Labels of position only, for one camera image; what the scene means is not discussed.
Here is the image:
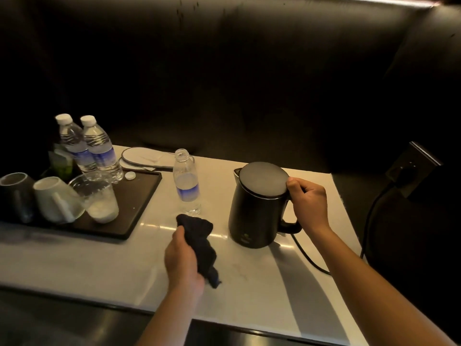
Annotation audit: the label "dark cleaning cloth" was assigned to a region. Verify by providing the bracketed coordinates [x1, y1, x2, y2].
[176, 214, 222, 289]

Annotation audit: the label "sealed water bottle white cap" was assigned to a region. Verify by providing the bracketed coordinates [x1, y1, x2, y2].
[80, 115, 124, 184]
[55, 114, 98, 174]

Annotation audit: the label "person's left forearm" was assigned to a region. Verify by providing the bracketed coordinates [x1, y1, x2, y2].
[136, 283, 206, 346]

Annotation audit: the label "clear drinking glass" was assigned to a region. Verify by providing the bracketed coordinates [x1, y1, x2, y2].
[68, 171, 120, 224]

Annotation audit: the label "white ceramic mug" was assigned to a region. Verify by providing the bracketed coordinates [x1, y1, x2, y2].
[33, 176, 85, 225]

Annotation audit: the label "dark ceramic mug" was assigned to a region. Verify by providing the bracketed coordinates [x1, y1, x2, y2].
[0, 172, 36, 224]

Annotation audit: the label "green tea packets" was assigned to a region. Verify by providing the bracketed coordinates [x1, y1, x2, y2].
[48, 143, 75, 182]

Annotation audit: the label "person's left hand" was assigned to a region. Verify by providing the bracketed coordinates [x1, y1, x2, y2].
[164, 225, 206, 291]

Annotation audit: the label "black serving tray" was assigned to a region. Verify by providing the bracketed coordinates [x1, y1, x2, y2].
[22, 168, 163, 240]

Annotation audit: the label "black power cable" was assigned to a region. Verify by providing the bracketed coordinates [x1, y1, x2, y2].
[290, 182, 397, 276]

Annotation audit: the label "white disposable slippers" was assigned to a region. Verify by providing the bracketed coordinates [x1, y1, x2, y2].
[119, 146, 197, 172]

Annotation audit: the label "wall power socket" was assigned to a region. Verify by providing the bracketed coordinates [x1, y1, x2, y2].
[385, 141, 443, 198]

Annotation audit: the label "person's right forearm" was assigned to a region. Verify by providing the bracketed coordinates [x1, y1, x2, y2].
[313, 227, 456, 346]

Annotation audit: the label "black electric kettle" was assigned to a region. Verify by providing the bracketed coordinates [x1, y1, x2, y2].
[228, 161, 303, 249]

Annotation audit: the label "open clear water bottle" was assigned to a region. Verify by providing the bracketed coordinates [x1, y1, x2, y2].
[172, 148, 202, 216]

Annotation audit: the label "person's right hand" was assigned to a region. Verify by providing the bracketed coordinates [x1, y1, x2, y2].
[286, 177, 332, 235]

